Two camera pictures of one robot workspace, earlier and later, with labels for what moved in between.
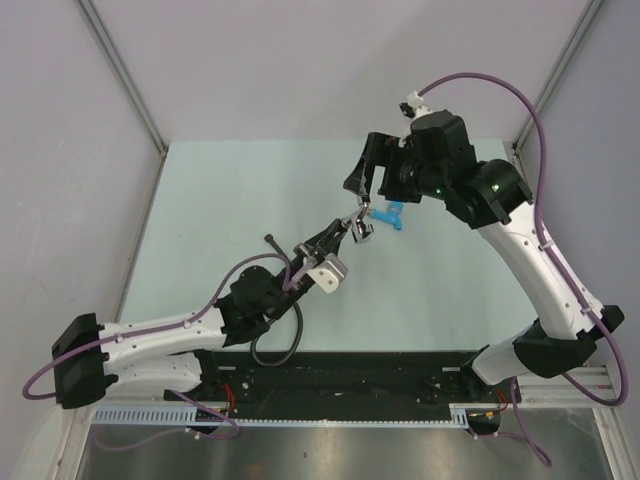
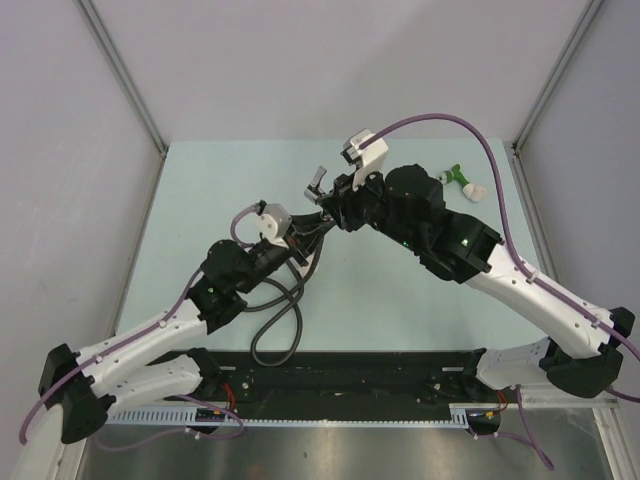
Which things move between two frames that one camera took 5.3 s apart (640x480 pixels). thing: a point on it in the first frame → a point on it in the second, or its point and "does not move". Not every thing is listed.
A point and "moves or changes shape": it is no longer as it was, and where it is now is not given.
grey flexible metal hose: (282, 254) moves or changes shape
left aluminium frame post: (122, 73) does not move
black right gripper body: (401, 180) → (359, 207)
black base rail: (337, 385) does not move
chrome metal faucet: (359, 229) moves or changes shape
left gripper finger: (329, 239) → (309, 221)
